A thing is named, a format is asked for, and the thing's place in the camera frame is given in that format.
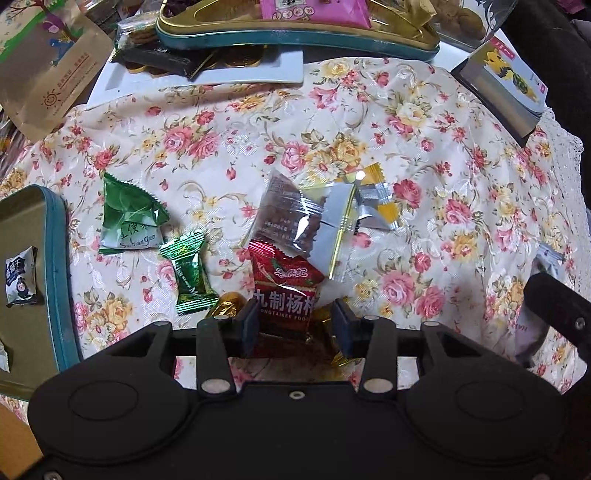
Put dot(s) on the black snack packet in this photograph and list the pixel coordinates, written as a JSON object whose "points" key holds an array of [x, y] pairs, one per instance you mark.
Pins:
{"points": [[161, 60]]}

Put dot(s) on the kraft paper bag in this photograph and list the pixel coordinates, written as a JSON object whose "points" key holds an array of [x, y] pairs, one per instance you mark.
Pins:
{"points": [[51, 64]]}

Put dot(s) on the green foil candy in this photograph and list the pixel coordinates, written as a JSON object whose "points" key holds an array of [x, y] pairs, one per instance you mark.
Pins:
{"points": [[189, 272]]}

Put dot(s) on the pink snack packet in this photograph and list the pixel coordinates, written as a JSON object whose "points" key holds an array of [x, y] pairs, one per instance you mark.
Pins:
{"points": [[318, 11]]}

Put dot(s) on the white lace cloth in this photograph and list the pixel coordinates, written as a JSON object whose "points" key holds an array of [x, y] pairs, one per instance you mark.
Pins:
{"points": [[561, 134]]}

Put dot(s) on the grey box with yellow print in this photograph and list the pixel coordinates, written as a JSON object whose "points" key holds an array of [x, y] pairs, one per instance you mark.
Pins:
{"points": [[503, 87]]}

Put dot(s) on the gold wrapped snack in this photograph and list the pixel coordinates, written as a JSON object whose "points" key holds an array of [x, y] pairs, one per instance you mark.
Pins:
{"points": [[401, 14]]}

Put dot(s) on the red snack packet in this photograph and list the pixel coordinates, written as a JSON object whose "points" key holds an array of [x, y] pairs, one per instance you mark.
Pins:
{"points": [[284, 288]]}

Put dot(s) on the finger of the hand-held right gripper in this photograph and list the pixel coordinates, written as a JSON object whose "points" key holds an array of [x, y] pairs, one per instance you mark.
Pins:
{"points": [[561, 307]]}

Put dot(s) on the floral tablecloth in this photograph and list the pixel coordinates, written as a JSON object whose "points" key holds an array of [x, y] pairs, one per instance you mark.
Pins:
{"points": [[258, 138]]}

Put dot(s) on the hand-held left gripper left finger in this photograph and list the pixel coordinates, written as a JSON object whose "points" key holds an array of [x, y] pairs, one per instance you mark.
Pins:
{"points": [[249, 328]]}

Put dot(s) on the yellow silver candy packet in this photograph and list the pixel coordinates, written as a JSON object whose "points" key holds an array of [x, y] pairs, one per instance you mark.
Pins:
{"points": [[378, 198]]}

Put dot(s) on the teal gold tin box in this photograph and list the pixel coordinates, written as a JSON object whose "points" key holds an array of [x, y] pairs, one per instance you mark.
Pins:
{"points": [[295, 39]]}

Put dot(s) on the small white black packet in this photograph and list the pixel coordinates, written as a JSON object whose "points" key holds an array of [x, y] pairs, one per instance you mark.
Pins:
{"points": [[21, 277]]}

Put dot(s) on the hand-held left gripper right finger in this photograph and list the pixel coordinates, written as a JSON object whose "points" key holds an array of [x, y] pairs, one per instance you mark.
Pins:
{"points": [[341, 331]]}

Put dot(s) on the gold foil candy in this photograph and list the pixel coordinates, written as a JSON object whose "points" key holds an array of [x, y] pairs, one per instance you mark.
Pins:
{"points": [[328, 344], [227, 304]]}

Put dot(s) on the green white triangular packet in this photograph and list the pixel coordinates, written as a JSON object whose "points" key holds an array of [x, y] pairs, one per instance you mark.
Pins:
{"points": [[129, 217]]}

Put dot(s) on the clear silver packet gold strip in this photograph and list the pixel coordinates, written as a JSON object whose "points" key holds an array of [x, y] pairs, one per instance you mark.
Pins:
{"points": [[341, 230]]}

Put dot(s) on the white tray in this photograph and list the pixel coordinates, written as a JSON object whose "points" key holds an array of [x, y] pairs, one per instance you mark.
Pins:
{"points": [[258, 69]]}

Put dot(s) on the clear bag of cookies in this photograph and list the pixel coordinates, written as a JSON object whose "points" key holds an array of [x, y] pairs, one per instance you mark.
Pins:
{"points": [[466, 21]]}

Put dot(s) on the teal gold tin lid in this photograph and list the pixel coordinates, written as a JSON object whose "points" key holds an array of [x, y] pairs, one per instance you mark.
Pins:
{"points": [[32, 221]]}

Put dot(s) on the clear cookie packet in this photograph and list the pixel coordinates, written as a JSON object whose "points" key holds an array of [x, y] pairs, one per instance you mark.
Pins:
{"points": [[136, 33]]}

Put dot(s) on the clear packet with brown snack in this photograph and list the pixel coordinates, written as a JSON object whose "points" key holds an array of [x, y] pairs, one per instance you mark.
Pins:
{"points": [[288, 214]]}

